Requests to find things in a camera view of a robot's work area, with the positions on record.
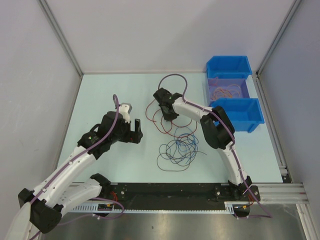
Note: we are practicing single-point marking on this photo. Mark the middle lavender bin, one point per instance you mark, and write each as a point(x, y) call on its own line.
point(225, 88)

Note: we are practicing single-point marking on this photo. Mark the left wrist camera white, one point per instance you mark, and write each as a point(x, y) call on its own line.
point(124, 110)

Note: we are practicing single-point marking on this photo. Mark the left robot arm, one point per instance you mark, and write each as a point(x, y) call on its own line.
point(49, 201)

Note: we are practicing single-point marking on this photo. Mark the far blue bin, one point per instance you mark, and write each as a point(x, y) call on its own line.
point(228, 67)

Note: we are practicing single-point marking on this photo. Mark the aluminium frame rail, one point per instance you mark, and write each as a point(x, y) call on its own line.
point(280, 193)

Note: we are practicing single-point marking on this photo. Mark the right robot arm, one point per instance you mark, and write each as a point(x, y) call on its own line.
point(218, 132)

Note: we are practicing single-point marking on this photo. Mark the near blue bin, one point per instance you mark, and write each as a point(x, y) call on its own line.
point(245, 114)

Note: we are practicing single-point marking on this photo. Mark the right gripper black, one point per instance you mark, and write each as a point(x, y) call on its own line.
point(169, 118)

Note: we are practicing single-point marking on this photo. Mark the blue bin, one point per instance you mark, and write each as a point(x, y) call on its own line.
point(245, 114)
point(228, 67)

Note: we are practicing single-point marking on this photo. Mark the white cable duct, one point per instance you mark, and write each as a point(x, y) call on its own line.
point(107, 208)

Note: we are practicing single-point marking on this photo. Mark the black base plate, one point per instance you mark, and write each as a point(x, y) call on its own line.
point(175, 196)

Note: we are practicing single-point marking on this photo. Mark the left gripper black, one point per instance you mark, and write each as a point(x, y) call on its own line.
point(132, 136)

